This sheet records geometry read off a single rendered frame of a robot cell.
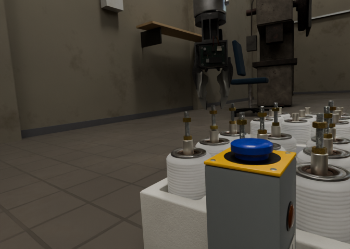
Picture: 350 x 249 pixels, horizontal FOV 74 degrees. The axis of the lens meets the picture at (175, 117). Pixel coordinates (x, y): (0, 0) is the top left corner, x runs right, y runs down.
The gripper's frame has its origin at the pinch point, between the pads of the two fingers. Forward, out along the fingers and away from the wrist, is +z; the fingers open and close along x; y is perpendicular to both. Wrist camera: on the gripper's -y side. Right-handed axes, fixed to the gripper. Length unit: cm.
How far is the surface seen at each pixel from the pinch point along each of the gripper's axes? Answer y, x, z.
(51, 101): -165, -178, -1
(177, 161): 15.4, -7.1, 10.1
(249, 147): 37.1, 3.9, 1.9
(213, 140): 1.7, -0.4, 9.0
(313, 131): -38, 37, 15
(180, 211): 19.4, -6.3, 18.2
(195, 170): 15.6, -3.6, 11.7
